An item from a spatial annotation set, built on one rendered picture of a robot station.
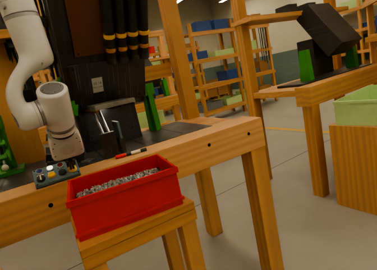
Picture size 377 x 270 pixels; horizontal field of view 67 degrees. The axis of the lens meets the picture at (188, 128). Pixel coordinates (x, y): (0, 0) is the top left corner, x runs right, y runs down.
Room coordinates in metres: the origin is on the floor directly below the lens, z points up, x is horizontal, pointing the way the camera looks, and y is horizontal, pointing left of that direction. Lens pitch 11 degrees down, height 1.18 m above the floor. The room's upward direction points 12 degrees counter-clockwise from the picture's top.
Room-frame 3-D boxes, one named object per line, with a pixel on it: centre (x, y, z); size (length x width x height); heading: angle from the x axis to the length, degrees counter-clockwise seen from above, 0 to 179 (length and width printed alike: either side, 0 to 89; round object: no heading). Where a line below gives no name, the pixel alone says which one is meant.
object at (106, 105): (1.30, 0.35, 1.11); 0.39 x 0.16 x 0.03; 26
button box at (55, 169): (1.01, 0.50, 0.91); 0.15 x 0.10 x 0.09; 116
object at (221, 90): (11.39, -1.19, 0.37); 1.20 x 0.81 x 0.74; 122
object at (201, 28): (7.11, -1.35, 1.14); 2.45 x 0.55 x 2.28; 120
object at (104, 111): (1.53, 0.43, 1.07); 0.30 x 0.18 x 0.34; 116
